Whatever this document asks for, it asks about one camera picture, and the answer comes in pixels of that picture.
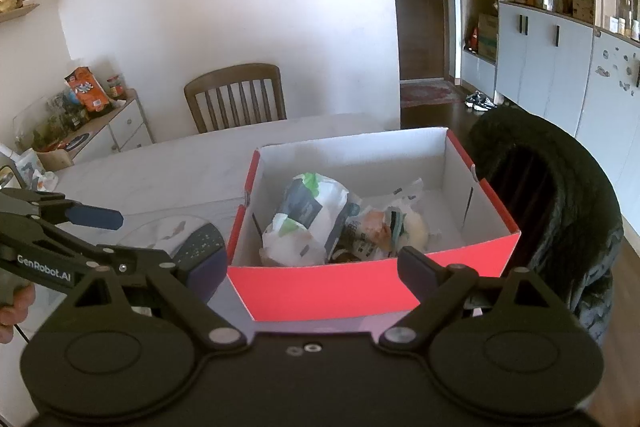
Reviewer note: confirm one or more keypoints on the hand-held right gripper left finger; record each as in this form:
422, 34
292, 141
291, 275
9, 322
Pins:
207, 274

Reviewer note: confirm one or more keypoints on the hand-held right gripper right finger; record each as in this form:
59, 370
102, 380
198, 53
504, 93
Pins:
417, 269

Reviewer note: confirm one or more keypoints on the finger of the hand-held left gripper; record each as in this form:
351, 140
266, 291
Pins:
95, 217
115, 257

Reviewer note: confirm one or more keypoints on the pale yellow round object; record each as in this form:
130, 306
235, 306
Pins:
416, 229

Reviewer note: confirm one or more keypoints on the white wrapper with orange print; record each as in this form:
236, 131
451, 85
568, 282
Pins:
370, 229

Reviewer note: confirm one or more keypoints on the red cardboard box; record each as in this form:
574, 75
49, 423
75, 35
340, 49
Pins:
325, 292

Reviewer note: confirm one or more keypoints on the white wrapper with green print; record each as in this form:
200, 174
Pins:
305, 222

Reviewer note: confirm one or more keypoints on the person's left hand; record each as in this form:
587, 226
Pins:
15, 312

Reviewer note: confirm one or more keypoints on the dark blue speckled pouch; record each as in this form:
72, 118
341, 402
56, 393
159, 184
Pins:
200, 237

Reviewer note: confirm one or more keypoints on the white crumpled bag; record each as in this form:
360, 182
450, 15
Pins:
35, 172

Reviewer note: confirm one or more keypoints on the white drawer cabinet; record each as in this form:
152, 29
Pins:
115, 127

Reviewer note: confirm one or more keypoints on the orange snack bag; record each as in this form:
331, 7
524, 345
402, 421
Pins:
87, 89

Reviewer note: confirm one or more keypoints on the red lidded jar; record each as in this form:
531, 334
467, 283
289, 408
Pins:
116, 87

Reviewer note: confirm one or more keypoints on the black round chair back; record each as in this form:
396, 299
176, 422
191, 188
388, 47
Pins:
560, 207

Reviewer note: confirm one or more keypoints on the patterned door rug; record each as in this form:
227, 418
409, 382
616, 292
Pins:
429, 94

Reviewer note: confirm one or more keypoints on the wooden slatted chair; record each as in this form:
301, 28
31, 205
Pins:
235, 97

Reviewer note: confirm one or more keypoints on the pair of sneakers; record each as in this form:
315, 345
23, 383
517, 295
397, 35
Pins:
480, 101

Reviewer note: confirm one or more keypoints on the red bottle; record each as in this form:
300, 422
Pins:
472, 41

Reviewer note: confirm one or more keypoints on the cardboard box on shelf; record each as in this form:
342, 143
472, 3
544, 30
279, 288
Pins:
488, 36

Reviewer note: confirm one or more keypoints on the white cabinet row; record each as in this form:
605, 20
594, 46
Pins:
550, 57

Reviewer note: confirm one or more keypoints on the tall glass jar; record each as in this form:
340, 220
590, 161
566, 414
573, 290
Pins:
625, 12

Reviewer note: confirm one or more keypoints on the small wooden wall shelf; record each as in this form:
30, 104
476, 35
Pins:
17, 12

